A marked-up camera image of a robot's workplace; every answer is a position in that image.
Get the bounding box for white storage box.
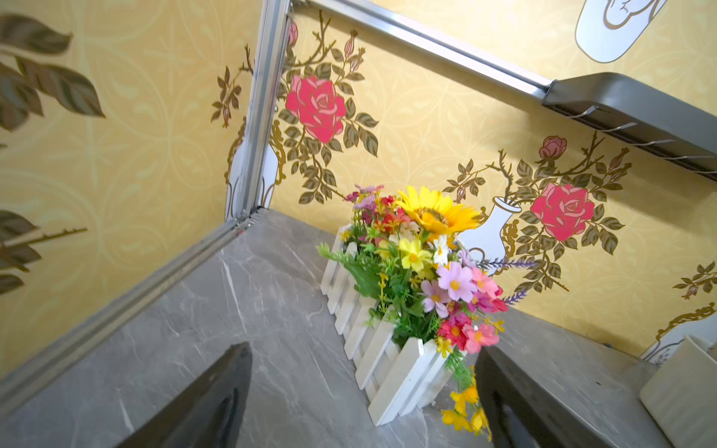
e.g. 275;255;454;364
640;336;716;448

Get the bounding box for artificial flowers in white planter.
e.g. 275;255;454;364
317;186;528;437

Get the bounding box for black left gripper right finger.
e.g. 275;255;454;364
475;347;613;447

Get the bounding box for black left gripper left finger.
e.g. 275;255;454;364
119;343;252;447

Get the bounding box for dark grey wall shelf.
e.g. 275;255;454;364
543;72;716;181

